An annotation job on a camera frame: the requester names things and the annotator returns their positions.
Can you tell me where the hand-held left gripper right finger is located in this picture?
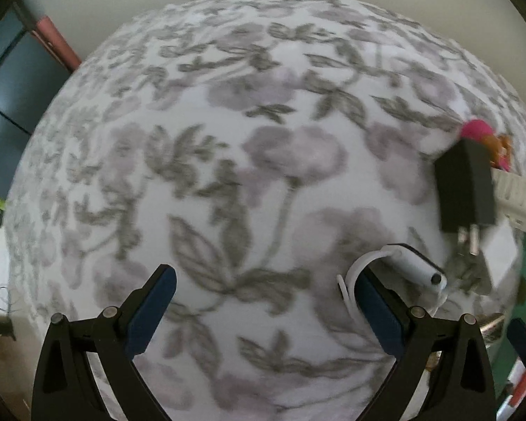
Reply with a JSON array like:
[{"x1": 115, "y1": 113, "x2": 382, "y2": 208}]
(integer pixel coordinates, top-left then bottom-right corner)
[{"x1": 358, "y1": 267, "x2": 496, "y2": 421}]

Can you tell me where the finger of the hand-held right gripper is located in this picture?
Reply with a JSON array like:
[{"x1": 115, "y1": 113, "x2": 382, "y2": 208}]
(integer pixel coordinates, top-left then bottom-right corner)
[{"x1": 507, "y1": 318, "x2": 526, "y2": 371}]

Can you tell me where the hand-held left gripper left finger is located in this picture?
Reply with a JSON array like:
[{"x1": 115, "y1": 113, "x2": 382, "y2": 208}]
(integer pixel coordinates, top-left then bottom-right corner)
[{"x1": 32, "y1": 264, "x2": 177, "y2": 421}]

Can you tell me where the white charger cable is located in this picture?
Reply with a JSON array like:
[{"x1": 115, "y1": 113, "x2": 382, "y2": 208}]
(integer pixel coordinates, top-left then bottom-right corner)
[{"x1": 336, "y1": 243, "x2": 449, "y2": 316}]

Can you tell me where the gold metal object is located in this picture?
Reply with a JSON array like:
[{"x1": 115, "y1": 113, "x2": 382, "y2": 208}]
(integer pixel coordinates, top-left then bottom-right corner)
[{"x1": 476, "y1": 311, "x2": 507, "y2": 343}]

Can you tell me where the white comb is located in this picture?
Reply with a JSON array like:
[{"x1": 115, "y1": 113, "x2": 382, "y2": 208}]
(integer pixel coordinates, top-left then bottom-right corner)
[{"x1": 491, "y1": 169, "x2": 526, "y2": 229}]

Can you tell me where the black plug adapter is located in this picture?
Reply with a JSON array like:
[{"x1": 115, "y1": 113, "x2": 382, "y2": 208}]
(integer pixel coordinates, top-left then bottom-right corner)
[{"x1": 434, "y1": 139, "x2": 497, "y2": 257}]

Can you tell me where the floral grey white blanket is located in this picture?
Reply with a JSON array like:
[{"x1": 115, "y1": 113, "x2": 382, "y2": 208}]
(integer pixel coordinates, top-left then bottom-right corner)
[{"x1": 4, "y1": 0, "x2": 526, "y2": 421}]

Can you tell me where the small pink doll toy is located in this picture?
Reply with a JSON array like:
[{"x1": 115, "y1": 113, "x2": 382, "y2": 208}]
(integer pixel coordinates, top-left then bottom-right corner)
[{"x1": 459, "y1": 118, "x2": 514, "y2": 172}]

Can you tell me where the dark cabinet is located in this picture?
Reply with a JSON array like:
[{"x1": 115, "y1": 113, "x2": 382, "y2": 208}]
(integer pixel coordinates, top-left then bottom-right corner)
[{"x1": 0, "y1": 2, "x2": 77, "y2": 176}]

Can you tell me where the pink pole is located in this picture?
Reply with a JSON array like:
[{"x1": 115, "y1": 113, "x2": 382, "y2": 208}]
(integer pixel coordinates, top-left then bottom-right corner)
[{"x1": 28, "y1": 15, "x2": 82, "y2": 71}]

